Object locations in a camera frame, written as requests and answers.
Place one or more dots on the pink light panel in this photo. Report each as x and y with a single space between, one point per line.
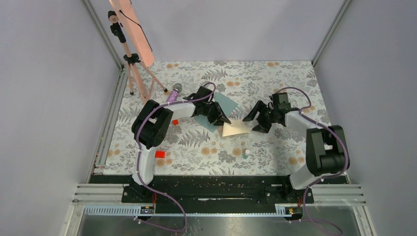
127 16

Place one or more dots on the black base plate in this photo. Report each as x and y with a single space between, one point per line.
211 194

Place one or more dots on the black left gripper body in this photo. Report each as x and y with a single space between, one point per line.
211 111

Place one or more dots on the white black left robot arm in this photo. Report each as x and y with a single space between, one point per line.
151 126

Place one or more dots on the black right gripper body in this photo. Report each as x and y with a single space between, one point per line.
268 115

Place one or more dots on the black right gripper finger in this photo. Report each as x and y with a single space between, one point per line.
259 109
262 127

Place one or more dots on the red cylinder block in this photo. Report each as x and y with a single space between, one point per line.
160 154

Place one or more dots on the pink tripod stand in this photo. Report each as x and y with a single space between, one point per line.
132 61

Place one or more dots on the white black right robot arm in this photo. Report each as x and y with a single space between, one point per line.
326 151

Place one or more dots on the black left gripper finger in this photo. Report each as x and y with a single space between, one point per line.
219 122
220 113

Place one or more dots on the purple glitter microphone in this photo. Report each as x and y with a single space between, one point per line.
174 94

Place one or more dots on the small glue stick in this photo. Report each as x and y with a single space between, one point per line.
246 154

